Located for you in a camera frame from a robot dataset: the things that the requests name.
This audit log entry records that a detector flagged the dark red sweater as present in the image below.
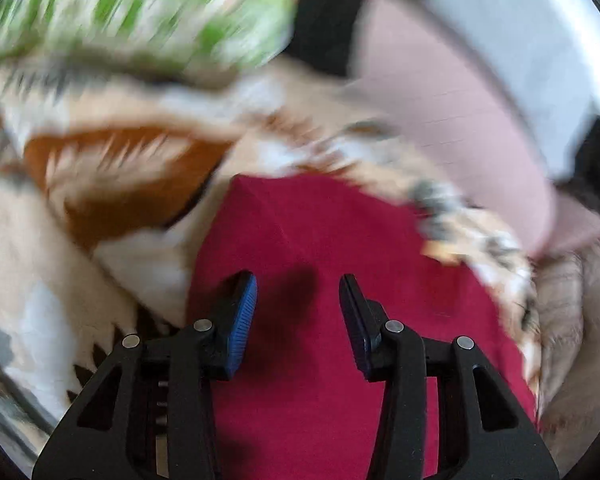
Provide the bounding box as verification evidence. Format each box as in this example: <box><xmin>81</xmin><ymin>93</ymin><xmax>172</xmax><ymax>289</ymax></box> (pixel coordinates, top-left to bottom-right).
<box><xmin>188</xmin><ymin>176</ymin><xmax>535</xmax><ymax>479</ymax></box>

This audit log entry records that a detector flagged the striped beige quilt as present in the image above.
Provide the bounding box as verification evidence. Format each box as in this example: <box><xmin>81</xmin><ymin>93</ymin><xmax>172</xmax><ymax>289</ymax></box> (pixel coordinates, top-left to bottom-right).
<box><xmin>535</xmin><ymin>242</ymin><xmax>600</xmax><ymax>476</ymax></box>

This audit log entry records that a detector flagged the leaf pattern beige blanket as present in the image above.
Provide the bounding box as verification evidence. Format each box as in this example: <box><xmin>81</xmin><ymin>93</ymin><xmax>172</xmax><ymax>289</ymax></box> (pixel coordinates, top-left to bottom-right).
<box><xmin>0</xmin><ymin>58</ymin><xmax>542</xmax><ymax>471</ymax></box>

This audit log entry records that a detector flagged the dark furry cloth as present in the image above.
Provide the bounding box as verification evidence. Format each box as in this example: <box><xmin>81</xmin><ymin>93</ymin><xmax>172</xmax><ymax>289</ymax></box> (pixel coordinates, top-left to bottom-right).
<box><xmin>557</xmin><ymin>116</ymin><xmax>600</xmax><ymax>212</ymax></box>

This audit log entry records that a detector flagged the pink bolster cushion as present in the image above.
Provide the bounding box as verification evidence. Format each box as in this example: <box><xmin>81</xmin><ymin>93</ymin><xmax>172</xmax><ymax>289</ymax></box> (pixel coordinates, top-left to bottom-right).
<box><xmin>351</xmin><ymin>0</ymin><xmax>600</xmax><ymax>258</ymax></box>

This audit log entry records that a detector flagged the green white patterned pillow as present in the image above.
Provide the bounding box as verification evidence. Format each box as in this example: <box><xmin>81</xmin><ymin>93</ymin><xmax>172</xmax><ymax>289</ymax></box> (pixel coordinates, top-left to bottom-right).
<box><xmin>0</xmin><ymin>0</ymin><xmax>297</xmax><ymax>88</ymax></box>

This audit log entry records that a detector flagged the light grey pillow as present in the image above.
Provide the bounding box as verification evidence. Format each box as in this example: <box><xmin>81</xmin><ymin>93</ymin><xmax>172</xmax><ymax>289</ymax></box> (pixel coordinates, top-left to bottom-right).
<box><xmin>411</xmin><ymin>0</ymin><xmax>595</xmax><ymax>180</ymax></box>

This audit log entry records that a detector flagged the black garment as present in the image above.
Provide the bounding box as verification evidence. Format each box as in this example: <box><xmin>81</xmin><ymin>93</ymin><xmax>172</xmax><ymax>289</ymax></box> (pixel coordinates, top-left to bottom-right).
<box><xmin>285</xmin><ymin>0</ymin><xmax>363</xmax><ymax>78</ymax></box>

